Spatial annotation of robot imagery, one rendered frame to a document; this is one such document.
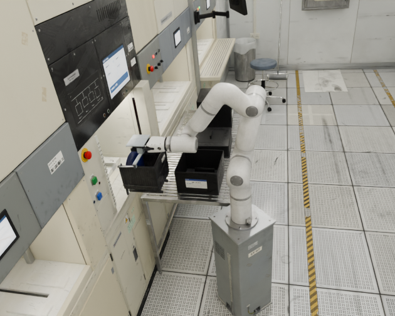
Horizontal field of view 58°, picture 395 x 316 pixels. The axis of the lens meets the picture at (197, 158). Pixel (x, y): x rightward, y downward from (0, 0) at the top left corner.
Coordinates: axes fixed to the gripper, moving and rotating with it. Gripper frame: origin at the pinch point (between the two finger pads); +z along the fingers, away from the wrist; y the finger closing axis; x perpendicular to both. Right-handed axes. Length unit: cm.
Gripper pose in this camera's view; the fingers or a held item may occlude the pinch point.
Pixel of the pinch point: (140, 143)
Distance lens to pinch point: 195.3
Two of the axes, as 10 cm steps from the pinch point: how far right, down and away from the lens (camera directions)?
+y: 2.0, -5.5, 8.1
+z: -9.8, -0.3, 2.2
